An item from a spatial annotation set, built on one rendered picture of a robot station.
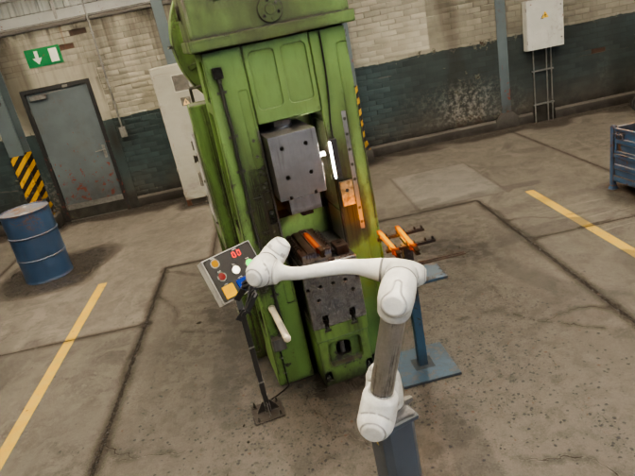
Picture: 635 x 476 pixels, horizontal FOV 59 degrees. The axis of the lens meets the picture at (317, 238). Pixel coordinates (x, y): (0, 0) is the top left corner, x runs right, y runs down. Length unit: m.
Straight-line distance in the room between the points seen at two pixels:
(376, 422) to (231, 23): 2.25
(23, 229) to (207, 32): 4.60
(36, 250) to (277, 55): 4.78
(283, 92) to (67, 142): 6.72
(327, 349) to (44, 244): 4.51
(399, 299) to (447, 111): 7.93
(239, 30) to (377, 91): 6.26
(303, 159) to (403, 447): 1.71
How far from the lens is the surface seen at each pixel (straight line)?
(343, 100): 3.61
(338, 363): 3.97
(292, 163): 3.42
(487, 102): 10.08
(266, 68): 3.48
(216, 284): 3.29
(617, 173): 6.96
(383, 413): 2.43
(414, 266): 2.27
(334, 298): 3.70
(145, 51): 9.38
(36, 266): 7.58
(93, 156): 9.81
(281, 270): 2.25
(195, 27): 3.38
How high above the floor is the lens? 2.37
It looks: 21 degrees down
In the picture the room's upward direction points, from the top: 12 degrees counter-clockwise
